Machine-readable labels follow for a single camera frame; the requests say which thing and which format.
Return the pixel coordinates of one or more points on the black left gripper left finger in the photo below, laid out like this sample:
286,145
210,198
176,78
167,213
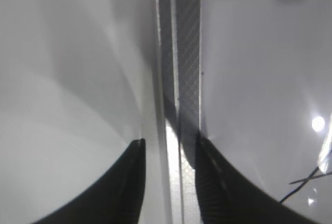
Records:
116,197

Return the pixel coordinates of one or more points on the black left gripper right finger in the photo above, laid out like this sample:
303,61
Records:
226,196

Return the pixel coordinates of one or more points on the white board with grey frame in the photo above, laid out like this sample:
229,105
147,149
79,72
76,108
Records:
254,78

